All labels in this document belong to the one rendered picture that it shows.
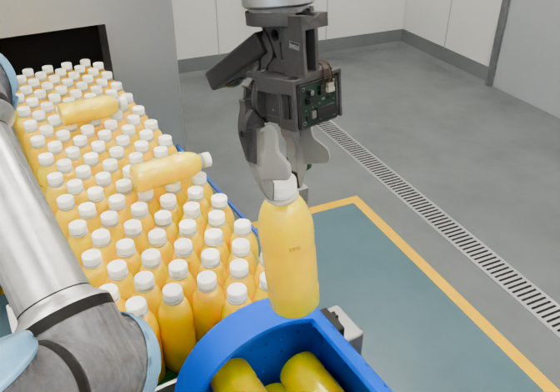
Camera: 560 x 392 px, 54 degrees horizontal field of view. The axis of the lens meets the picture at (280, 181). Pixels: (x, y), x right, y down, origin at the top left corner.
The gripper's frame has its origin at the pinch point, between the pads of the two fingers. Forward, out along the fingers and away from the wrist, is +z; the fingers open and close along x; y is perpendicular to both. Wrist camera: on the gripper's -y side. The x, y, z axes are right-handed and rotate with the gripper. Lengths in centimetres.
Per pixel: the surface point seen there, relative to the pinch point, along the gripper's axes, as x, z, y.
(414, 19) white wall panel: 462, 59, -298
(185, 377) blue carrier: -10.3, 31.9, -13.2
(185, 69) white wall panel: 236, 77, -395
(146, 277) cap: 0, 33, -43
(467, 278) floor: 176, 134, -68
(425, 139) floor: 290, 115, -168
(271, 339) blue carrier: 5.1, 33.4, -11.3
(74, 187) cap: 5, 27, -85
